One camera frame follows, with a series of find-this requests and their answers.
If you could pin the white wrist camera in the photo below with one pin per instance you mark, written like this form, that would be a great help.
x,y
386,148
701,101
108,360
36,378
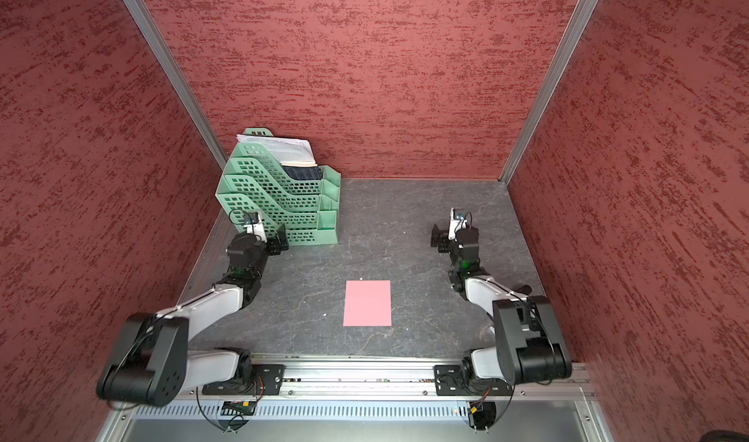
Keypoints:
x,y
254,222
460,219

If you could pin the green plastic file organizer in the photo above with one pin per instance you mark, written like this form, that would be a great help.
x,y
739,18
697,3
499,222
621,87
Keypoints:
x,y
253,180

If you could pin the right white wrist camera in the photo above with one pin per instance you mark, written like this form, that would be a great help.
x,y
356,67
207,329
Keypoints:
x,y
460,219

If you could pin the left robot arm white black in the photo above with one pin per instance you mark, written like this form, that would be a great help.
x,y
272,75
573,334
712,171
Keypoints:
x,y
151,362

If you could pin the pink square paper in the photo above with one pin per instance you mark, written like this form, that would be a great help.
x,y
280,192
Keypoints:
x,y
367,303

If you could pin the white papers in organizer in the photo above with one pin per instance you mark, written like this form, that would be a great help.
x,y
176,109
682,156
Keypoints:
x,y
288,152

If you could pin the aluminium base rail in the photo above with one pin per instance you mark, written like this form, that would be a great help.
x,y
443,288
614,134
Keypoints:
x,y
308,377

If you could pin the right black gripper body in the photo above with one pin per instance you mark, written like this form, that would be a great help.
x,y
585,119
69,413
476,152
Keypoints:
x,y
441,235

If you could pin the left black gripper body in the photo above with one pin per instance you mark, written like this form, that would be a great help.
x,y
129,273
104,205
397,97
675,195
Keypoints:
x,y
273,247

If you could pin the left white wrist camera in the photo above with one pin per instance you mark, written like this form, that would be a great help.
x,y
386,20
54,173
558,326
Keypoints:
x,y
254,222

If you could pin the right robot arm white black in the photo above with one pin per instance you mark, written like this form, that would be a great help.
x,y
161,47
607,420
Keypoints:
x,y
529,345

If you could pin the dark folder in organizer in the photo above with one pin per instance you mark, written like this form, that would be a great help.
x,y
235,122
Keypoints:
x,y
304,173

